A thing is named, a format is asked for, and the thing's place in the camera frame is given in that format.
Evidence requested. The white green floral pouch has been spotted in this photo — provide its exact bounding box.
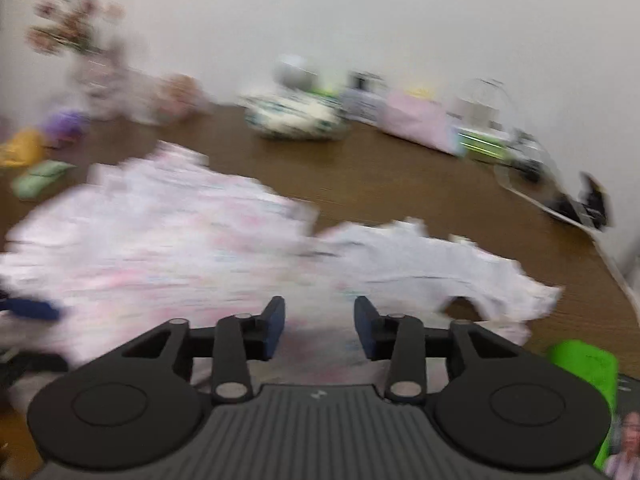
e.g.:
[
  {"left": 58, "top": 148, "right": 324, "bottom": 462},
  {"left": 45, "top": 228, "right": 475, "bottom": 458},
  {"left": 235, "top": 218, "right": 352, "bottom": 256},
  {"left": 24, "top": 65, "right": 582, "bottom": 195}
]
[{"left": 242, "top": 91, "right": 351, "bottom": 141}]

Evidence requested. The green plastic stool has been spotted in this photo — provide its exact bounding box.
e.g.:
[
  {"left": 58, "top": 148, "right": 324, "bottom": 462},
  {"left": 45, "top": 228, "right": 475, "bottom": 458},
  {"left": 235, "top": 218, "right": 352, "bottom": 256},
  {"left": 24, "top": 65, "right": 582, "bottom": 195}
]
[{"left": 547, "top": 340, "right": 621, "bottom": 466}]

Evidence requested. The lavender bottle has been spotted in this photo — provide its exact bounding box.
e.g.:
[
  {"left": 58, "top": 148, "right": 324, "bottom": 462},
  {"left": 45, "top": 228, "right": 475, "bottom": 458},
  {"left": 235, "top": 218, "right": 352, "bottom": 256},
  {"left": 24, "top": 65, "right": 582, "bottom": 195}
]
[{"left": 340, "top": 72, "right": 388, "bottom": 123}]

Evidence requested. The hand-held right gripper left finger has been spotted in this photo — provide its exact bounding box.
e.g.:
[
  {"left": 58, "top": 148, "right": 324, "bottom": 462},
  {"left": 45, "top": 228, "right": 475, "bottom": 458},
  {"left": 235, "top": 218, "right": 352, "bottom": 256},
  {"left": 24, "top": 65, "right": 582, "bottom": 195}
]
[{"left": 120, "top": 296, "right": 286, "bottom": 405}]

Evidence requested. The pink floral white garment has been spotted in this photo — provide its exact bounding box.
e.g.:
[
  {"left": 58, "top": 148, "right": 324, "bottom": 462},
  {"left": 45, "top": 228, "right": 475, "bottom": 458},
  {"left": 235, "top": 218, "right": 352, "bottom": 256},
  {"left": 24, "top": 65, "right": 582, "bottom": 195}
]
[{"left": 0, "top": 141, "right": 563, "bottom": 411}]

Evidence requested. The pink box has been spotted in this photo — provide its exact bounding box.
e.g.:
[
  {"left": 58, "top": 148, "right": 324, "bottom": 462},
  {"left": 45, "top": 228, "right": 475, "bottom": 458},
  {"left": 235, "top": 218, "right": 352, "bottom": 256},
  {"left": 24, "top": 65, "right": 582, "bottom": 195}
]
[{"left": 377, "top": 89, "right": 463, "bottom": 156}]

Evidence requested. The pink flower bouquet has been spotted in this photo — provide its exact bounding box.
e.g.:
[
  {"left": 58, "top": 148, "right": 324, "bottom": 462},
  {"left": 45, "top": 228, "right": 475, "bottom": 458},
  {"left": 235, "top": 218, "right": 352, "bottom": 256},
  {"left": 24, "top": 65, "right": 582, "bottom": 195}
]
[{"left": 25, "top": 0, "right": 126, "bottom": 56}]

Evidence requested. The yellow mug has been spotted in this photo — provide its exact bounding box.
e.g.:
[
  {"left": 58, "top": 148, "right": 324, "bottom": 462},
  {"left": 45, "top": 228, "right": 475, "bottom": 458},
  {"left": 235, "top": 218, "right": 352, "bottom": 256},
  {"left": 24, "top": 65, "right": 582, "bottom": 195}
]
[{"left": 0, "top": 129, "right": 46, "bottom": 168}]

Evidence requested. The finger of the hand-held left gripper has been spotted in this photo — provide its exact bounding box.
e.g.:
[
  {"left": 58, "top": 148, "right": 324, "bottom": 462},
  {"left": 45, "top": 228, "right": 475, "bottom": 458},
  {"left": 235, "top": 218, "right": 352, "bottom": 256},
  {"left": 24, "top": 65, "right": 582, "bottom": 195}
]
[
  {"left": 0, "top": 349, "right": 69, "bottom": 387},
  {"left": 0, "top": 298, "right": 62, "bottom": 322}
]

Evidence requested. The floral patterned vase bag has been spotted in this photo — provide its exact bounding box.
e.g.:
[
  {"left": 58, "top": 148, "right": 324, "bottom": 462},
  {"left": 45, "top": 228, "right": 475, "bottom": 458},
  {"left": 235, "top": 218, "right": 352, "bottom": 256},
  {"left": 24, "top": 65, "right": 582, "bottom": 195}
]
[{"left": 70, "top": 45, "right": 156, "bottom": 122}]

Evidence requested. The clear plastic container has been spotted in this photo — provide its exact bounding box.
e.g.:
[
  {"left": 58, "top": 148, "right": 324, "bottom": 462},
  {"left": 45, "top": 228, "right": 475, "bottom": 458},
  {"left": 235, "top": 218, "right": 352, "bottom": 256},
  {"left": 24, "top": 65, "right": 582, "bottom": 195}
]
[{"left": 450, "top": 79, "right": 516, "bottom": 128}]

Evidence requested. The printed picture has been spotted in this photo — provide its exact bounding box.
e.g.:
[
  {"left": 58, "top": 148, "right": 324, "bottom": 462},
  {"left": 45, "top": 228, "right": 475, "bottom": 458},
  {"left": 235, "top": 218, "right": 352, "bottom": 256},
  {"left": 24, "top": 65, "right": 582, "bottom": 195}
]
[{"left": 602, "top": 410, "right": 640, "bottom": 480}]

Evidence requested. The pink plush bundle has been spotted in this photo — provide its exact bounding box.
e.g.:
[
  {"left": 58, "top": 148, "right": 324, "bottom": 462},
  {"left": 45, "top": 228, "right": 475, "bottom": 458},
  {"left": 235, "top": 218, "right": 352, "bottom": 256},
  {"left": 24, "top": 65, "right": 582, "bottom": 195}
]
[{"left": 155, "top": 74, "right": 211, "bottom": 118}]

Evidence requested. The clear tray with black items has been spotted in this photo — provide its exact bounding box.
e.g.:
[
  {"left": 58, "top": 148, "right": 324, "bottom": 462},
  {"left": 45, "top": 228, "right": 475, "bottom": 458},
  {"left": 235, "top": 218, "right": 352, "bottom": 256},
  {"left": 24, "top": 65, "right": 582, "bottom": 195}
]
[{"left": 495, "top": 132, "right": 613, "bottom": 233}]

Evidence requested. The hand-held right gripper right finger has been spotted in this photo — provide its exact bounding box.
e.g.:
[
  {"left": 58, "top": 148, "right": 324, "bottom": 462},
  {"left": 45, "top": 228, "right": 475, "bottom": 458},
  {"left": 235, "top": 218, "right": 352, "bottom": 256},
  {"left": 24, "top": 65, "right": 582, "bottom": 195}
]
[{"left": 354, "top": 296, "right": 521, "bottom": 405}]

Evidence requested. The purple soft item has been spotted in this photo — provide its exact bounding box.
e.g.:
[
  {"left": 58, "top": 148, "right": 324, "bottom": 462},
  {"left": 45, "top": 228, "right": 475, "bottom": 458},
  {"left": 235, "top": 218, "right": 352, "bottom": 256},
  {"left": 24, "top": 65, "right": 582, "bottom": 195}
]
[{"left": 42, "top": 110, "right": 89, "bottom": 144}]

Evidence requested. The green white packet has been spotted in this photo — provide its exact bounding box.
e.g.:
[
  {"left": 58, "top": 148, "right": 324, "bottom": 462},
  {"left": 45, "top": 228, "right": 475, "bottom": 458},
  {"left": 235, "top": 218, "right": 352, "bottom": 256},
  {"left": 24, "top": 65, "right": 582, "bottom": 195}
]
[{"left": 457, "top": 127, "right": 516, "bottom": 163}]

